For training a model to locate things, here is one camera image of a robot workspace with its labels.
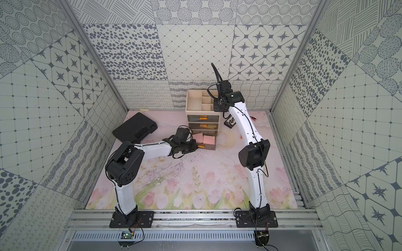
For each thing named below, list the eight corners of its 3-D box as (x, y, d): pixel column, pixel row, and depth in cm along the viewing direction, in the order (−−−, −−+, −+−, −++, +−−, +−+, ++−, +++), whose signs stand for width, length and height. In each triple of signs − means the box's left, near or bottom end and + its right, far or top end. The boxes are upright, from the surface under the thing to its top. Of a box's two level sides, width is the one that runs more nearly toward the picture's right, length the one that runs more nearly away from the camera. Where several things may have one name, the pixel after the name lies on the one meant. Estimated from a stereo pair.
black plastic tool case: (116, 135, 108) (112, 130, 103) (140, 116, 119) (138, 111, 115) (134, 149, 101) (131, 144, 96) (158, 127, 112) (156, 122, 108)
